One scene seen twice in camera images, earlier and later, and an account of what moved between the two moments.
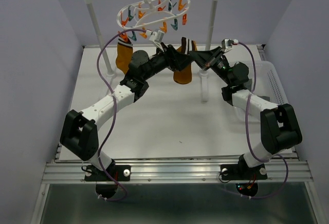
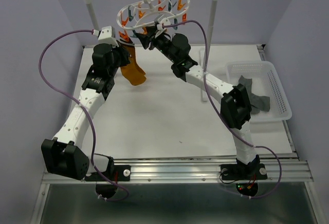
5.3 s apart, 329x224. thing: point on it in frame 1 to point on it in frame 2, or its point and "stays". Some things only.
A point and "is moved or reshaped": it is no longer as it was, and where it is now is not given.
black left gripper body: [159, 62] to [120, 60]
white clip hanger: [152, 10] stays
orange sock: [184, 76] is moved or reshaped
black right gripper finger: [209, 54] to [150, 31]
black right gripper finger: [203, 61] to [145, 39]
